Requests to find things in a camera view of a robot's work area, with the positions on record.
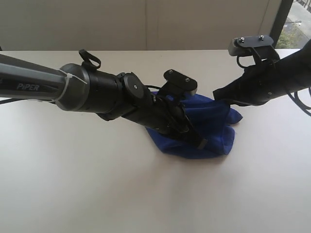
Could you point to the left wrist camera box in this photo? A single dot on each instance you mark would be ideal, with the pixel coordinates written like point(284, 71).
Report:
point(177, 87)

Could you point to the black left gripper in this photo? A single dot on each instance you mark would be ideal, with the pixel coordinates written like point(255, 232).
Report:
point(167, 119)

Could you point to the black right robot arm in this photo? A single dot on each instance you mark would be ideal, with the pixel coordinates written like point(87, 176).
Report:
point(295, 69)

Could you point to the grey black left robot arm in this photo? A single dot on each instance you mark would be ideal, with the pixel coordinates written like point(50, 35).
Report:
point(84, 88)

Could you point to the dark window frame post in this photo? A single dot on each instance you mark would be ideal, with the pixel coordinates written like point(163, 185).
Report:
point(280, 19)

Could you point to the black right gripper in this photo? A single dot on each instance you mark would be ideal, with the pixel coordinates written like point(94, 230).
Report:
point(257, 86)

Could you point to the blue towel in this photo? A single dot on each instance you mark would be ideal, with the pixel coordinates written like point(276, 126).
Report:
point(213, 120)

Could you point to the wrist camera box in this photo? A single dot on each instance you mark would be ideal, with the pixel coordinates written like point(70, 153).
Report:
point(259, 47)
point(177, 87)

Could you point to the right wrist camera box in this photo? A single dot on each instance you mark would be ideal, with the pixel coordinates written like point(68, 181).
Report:
point(259, 47)

